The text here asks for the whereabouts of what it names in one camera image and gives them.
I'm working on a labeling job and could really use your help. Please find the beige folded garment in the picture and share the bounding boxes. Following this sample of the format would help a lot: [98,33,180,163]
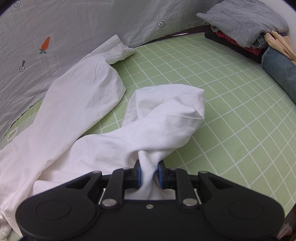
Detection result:
[264,30,296,62]

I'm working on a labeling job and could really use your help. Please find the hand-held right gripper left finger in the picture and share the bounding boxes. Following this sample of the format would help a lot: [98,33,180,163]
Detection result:
[65,160,142,207]

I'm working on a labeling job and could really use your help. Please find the red folded garment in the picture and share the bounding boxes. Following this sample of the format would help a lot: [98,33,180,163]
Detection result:
[214,31,264,56]

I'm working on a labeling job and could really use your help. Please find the black folded garment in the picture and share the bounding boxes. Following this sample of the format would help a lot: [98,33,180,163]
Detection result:
[205,31,263,65]

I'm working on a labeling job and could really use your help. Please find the green checked bed sheet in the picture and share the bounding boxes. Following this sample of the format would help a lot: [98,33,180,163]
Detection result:
[0,31,296,241]

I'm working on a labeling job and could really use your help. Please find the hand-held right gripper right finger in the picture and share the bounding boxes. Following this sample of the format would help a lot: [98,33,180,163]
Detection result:
[157,161,232,207]

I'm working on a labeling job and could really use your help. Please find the grey folded garment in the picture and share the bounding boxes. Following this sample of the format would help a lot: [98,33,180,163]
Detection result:
[196,0,289,48]

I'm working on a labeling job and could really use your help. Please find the grey carrot print sheet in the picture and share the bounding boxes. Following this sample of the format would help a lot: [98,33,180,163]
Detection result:
[0,0,219,150]

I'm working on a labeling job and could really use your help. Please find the white pants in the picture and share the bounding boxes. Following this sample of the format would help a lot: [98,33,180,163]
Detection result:
[0,34,206,237]

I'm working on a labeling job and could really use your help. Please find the plaid folded garment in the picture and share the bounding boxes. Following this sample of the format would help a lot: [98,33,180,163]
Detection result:
[252,34,269,49]

